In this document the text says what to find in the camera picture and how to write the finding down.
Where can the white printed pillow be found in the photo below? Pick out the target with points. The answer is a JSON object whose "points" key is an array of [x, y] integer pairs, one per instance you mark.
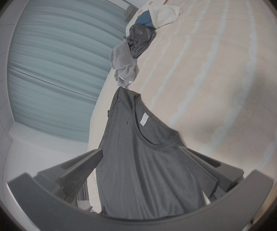
{"points": [[152, 0]]}

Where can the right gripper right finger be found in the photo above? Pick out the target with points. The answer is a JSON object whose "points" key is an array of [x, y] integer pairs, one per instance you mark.
{"points": [[208, 172]]}

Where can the grey garment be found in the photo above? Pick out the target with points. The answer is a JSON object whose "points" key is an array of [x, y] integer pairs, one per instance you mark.
{"points": [[124, 64]]}

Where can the white garment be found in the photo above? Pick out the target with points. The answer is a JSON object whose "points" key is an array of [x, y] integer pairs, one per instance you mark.
{"points": [[164, 15]]}

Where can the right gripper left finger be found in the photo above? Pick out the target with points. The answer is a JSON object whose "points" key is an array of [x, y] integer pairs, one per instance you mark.
{"points": [[78, 174]]}

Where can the bed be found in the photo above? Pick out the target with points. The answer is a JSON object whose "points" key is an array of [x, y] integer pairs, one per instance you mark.
{"points": [[213, 68]]}

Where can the black satin garment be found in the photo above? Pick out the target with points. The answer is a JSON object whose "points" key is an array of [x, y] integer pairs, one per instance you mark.
{"points": [[139, 38]]}

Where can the grey bedside table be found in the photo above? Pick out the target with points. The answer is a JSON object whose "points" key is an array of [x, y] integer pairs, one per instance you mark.
{"points": [[130, 13]]}

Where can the blue-green curtain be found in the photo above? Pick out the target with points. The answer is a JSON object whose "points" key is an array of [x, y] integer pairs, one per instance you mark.
{"points": [[68, 32], [52, 109]]}

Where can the black T-shirt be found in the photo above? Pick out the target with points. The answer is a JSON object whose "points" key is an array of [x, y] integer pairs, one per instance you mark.
{"points": [[140, 165]]}

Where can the dark blue garment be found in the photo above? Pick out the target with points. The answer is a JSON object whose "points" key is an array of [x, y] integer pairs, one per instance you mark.
{"points": [[144, 19]]}

